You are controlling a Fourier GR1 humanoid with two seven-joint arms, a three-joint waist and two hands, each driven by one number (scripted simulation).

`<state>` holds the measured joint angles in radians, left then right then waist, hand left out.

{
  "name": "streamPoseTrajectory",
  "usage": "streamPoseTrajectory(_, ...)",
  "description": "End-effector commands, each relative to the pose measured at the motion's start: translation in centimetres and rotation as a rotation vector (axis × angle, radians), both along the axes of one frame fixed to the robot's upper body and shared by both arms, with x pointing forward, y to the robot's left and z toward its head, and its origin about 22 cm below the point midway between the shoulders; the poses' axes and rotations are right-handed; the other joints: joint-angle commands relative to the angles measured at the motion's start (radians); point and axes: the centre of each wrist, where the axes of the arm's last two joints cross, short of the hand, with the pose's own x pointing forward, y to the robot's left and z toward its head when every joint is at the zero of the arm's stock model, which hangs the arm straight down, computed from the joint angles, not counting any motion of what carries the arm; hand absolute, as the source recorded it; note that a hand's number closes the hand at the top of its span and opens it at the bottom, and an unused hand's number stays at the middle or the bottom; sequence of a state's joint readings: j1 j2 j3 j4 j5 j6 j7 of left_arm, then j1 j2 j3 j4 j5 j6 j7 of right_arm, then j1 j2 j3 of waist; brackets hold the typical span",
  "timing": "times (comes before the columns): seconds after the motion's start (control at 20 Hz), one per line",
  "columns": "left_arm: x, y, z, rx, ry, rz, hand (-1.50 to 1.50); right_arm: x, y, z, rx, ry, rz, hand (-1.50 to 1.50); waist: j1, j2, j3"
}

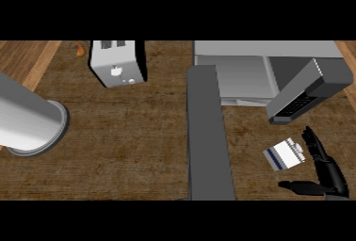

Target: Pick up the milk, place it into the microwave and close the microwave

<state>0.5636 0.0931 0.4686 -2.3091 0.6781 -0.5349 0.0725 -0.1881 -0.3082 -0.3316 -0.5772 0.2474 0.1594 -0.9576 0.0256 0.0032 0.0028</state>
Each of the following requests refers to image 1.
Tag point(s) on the silver toaster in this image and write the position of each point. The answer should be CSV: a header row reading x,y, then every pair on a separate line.
x,y
118,62

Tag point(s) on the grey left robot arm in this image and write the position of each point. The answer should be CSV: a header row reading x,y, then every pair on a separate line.
x,y
28,116

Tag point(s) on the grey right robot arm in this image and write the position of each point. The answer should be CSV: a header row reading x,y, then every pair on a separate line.
x,y
335,197

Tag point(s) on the grey microwave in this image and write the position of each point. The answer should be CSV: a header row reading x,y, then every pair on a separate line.
x,y
278,75

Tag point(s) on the small orange brown object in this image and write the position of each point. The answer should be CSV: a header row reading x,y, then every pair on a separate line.
x,y
80,48

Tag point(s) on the white milk carton blue stripe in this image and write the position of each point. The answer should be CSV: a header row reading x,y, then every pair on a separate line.
x,y
285,155

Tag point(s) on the dark grey microwave door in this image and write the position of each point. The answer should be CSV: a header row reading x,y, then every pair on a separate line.
x,y
207,135

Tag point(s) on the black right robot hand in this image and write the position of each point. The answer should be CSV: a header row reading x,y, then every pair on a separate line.
x,y
329,175

